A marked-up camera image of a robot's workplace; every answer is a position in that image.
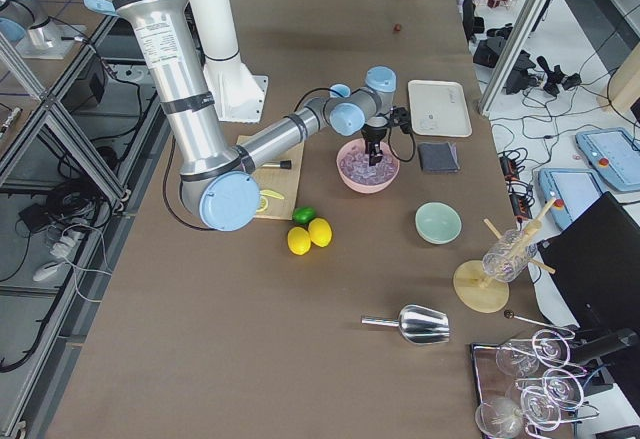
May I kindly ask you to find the yellow lemon upper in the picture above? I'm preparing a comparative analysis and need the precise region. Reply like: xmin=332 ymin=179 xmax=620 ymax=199
xmin=308 ymin=217 xmax=333 ymax=247

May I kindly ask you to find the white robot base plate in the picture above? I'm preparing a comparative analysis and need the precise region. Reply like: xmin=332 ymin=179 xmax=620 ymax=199
xmin=203 ymin=57 xmax=269 ymax=123

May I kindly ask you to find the cream rabbit tray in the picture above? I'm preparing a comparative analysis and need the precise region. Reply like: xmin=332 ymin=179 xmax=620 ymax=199
xmin=408 ymin=79 xmax=472 ymax=138

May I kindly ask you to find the grey folded cloth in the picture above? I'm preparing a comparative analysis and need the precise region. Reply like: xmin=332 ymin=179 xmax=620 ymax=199
xmin=418 ymin=142 xmax=460 ymax=173

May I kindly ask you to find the light blue cup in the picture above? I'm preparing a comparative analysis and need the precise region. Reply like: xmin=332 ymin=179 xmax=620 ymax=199
xmin=329 ymin=83 xmax=351 ymax=98

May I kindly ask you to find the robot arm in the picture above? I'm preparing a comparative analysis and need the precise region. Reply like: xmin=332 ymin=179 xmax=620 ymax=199
xmin=1 ymin=0 xmax=86 ymax=60
xmin=84 ymin=0 xmax=396 ymax=231

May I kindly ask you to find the yellow lemon lower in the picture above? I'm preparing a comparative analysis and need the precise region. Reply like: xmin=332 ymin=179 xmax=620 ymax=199
xmin=287 ymin=226 xmax=311 ymax=255

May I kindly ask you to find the green lime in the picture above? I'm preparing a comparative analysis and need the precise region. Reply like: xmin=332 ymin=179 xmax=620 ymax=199
xmin=292 ymin=206 xmax=317 ymax=225

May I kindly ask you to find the metal ice scoop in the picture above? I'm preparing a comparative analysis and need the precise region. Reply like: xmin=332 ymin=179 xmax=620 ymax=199
xmin=361 ymin=304 xmax=450 ymax=346

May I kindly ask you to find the black tray with glasses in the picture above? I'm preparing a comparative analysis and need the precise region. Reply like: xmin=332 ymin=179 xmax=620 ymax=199
xmin=470 ymin=329 xmax=600 ymax=438

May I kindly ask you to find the green ceramic bowl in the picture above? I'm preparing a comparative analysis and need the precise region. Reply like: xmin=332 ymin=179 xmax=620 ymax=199
xmin=414 ymin=202 xmax=462 ymax=245

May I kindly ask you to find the black monitor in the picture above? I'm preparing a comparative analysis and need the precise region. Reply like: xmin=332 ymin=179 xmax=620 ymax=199
xmin=539 ymin=193 xmax=639 ymax=331

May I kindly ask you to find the pink bowl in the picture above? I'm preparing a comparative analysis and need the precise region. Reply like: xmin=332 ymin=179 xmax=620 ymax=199
xmin=336 ymin=139 xmax=400 ymax=194

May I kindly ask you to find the glass cup on stand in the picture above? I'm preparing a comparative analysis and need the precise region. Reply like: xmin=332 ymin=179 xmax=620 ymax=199
xmin=482 ymin=229 xmax=536 ymax=283

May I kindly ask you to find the aluminium frame post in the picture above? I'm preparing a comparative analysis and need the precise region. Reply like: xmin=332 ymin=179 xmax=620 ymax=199
xmin=478 ymin=0 xmax=546 ymax=116

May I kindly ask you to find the steel muddler black tip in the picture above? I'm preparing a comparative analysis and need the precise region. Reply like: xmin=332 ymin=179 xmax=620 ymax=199
xmin=261 ymin=160 xmax=292 ymax=170

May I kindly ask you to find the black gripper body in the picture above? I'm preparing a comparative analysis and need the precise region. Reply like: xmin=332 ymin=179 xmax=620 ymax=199
xmin=361 ymin=119 xmax=388 ymax=155

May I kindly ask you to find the wine glass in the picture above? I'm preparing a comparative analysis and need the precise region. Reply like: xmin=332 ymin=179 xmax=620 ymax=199
xmin=474 ymin=396 xmax=525 ymax=438

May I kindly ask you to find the lemon half upper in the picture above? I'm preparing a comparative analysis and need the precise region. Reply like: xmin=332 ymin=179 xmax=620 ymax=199
xmin=256 ymin=196 xmax=269 ymax=213

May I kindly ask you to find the bamboo cutting board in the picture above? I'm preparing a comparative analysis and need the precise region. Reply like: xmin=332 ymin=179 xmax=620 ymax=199
xmin=252 ymin=143 xmax=304 ymax=220

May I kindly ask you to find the yellow lemon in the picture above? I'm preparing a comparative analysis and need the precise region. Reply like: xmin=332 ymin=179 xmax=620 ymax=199
xmin=287 ymin=226 xmax=311 ymax=255
xmin=308 ymin=217 xmax=333 ymax=247

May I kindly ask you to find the blue teach pendant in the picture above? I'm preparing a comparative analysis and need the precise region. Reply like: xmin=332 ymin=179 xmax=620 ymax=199
xmin=538 ymin=168 xmax=608 ymax=230
xmin=575 ymin=127 xmax=639 ymax=192

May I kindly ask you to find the pile of clear ice cubes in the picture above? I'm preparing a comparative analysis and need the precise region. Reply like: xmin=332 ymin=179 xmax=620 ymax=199
xmin=338 ymin=148 xmax=397 ymax=185

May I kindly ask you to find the wooden cup stand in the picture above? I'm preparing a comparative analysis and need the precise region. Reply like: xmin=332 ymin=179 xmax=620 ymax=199
xmin=453 ymin=198 xmax=556 ymax=313

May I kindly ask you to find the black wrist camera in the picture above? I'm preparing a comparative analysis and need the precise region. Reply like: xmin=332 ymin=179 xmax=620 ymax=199
xmin=389 ymin=107 xmax=412 ymax=134

